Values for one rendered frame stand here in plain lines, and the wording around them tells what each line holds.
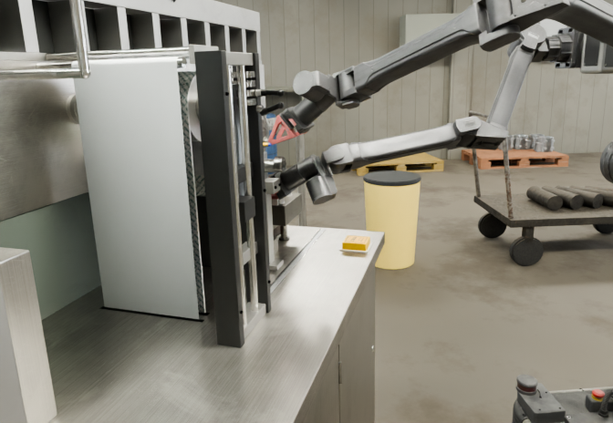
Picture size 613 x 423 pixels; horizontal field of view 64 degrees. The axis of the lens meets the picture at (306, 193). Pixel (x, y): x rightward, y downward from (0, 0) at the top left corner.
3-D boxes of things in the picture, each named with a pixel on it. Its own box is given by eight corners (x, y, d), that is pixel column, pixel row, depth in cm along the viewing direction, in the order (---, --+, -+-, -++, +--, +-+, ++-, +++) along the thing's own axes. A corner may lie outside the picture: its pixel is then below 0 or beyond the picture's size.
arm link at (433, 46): (527, 38, 89) (517, -16, 91) (512, 28, 85) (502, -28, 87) (353, 115, 120) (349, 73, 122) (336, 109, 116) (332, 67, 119)
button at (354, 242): (366, 252, 141) (366, 243, 140) (341, 250, 143) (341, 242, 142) (370, 243, 147) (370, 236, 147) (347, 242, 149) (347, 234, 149)
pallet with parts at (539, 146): (537, 156, 787) (539, 132, 778) (570, 166, 700) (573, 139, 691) (458, 159, 778) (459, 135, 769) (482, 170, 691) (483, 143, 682)
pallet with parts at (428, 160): (425, 160, 774) (425, 138, 766) (445, 171, 687) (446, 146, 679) (345, 164, 765) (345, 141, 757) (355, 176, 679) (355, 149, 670)
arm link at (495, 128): (493, 163, 141) (508, 148, 132) (448, 144, 143) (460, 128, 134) (534, 48, 157) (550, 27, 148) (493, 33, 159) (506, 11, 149)
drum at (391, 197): (419, 252, 389) (420, 170, 373) (419, 273, 350) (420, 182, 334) (366, 250, 398) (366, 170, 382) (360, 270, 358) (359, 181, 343)
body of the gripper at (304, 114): (309, 128, 130) (330, 110, 127) (297, 133, 120) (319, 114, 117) (294, 109, 130) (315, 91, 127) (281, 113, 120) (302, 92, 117)
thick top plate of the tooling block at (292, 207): (285, 226, 143) (285, 205, 142) (165, 218, 155) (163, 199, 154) (302, 211, 158) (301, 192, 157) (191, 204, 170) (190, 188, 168)
